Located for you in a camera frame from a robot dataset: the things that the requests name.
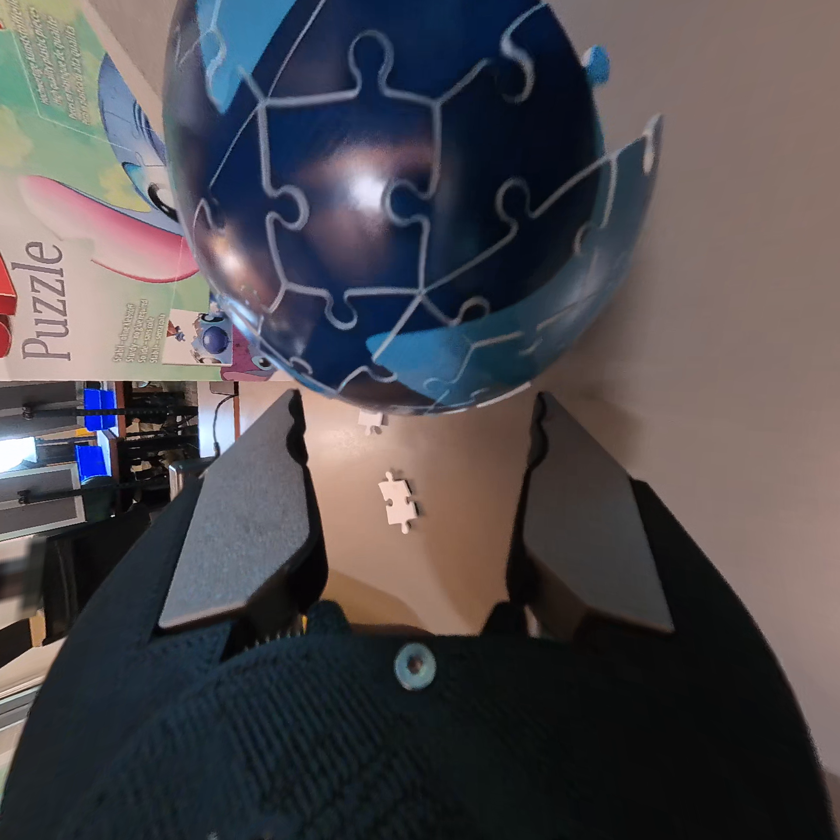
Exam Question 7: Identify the colourful cartoon puzzle box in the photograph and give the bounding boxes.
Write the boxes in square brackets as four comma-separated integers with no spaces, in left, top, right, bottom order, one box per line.
[0,0,277,383]

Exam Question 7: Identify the blue storage bin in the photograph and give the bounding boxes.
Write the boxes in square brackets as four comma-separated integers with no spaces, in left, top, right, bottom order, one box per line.
[73,443,111,484]
[83,387,126,434]

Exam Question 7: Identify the metal shelf rack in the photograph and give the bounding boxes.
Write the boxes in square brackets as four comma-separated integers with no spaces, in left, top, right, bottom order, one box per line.
[0,381,201,546]

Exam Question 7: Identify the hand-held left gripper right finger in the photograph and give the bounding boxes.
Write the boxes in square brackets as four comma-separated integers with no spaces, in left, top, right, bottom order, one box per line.
[507,391,677,636]

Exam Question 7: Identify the blue puzzle ball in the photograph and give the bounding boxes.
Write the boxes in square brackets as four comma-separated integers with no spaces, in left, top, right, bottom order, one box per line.
[161,0,665,419]

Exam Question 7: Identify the black cable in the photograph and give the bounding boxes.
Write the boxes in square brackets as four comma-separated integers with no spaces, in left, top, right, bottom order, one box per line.
[211,392,240,455]

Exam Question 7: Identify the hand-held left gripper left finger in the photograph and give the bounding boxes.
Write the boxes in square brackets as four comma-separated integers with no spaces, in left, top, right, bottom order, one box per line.
[156,388,329,631]

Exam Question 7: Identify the wooden side table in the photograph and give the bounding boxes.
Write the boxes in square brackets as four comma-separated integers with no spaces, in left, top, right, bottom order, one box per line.
[197,379,242,460]

